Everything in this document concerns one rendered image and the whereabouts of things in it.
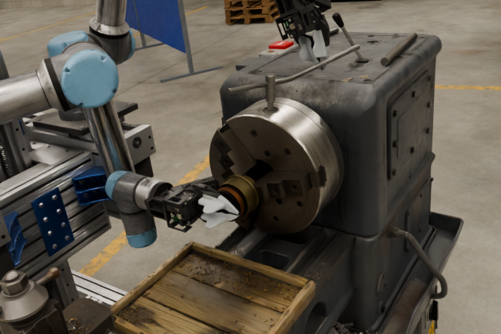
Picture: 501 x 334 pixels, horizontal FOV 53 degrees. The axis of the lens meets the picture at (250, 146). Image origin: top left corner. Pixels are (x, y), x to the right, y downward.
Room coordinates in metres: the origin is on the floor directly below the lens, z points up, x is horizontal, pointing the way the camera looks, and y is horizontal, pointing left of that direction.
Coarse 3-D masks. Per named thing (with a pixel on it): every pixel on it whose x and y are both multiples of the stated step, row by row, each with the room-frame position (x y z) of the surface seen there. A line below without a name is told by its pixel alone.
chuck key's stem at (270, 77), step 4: (268, 76) 1.06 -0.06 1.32; (272, 76) 1.06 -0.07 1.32; (268, 80) 1.06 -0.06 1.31; (272, 80) 1.06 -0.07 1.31; (268, 84) 1.06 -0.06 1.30; (272, 84) 1.06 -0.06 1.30; (268, 88) 1.07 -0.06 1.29; (272, 88) 1.07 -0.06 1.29; (268, 92) 1.07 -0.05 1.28; (272, 92) 1.07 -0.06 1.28; (268, 96) 1.07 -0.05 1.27; (272, 96) 1.07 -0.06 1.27; (268, 100) 1.07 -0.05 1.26; (272, 100) 1.07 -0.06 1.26; (268, 104) 1.07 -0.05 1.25; (272, 104) 1.07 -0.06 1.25; (268, 108) 1.07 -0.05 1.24; (272, 108) 1.07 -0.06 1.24
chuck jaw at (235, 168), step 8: (224, 128) 1.11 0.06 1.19; (224, 136) 1.06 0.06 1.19; (232, 136) 1.08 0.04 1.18; (216, 144) 1.07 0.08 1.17; (224, 144) 1.06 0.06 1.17; (232, 144) 1.06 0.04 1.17; (240, 144) 1.07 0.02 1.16; (224, 152) 1.06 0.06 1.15; (232, 152) 1.04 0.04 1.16; (240, 152) 1.05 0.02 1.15; (248, 152) 1.07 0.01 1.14; (224, 160) 1.04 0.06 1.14; (232, 160) 1.02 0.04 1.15; (240, 160) 1.03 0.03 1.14; (248, 160) 1.05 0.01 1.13; (256, 160) 1.06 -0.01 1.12; (224, 168) 1.04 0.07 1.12; (232, 168) 1.00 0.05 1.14; (240, 168) 1.02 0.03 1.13; (248, 168) 1.03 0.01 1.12; (224, 176) 1.01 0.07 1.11
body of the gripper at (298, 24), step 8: (280, 0) 1.15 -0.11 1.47; (288, 0) 1.14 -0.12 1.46; (296, 0) 1.14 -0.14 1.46; (304, 0) 1.16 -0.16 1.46; (280, 8) 1.13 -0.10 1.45; (288, 8) 1.13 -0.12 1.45; (296, 8) 1.12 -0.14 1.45; (304, 8) 1.11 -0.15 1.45; (312, 8) 1.14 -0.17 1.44; (280, 16) 1.13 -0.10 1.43; (288, 16) 1.13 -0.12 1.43; (296, 16) 1.11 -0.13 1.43; (304, 16) 1.11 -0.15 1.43; (312, 16) 1.13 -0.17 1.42; (288, 24) 1.12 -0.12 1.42; (296, 24) 1.11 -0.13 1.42; (304, 24) 1.09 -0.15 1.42; (312, 24) 1.12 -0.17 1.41; (280, 32) 1.13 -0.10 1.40; (288, 32) 1.12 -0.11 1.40; (296, 32) 1.11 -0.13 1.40; (304, 32) 1.10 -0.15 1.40
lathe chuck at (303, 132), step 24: (240, 120) 1.08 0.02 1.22; (264, 120) 1.04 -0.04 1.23; (288, 120) 1.04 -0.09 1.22; (264, 144) 1.04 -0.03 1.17; (288, 144) 1.00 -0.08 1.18; (312, 144) 1.00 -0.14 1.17; (216, 168) 1.13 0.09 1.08; (264, 168) 1.14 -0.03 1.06; (288, 168) 1.01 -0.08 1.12; (312, 168) 0.97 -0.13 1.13; (336, 168) 1.02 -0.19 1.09; (312, 192) 0.97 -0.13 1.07; (264, 216) 1.05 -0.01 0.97; (288, 216) 1.01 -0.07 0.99; (312, 216) 0.97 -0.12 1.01
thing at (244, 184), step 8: (232, 176) 0.99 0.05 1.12; (240, 176) 0.98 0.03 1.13; (224, 184) 0.97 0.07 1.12; (232, 184) 0.96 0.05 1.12; (240, 184) 0.96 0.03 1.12; (248, 184) 0.97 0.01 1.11; (224, 192) 0.94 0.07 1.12; (232, 192) 0.94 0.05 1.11; (240, 192) 0.94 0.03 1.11; (248, 192) 0.95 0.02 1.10; (256, 192) 0.96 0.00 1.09; (232, 200) 0.92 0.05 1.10; (240, 200) 0.93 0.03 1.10; (248, 200) 0.94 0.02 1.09; (256, 200) 0.96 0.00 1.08; (240, 208) 0.92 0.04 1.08; (248, 208) 0.94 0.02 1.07; (240, 216) 0.93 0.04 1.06
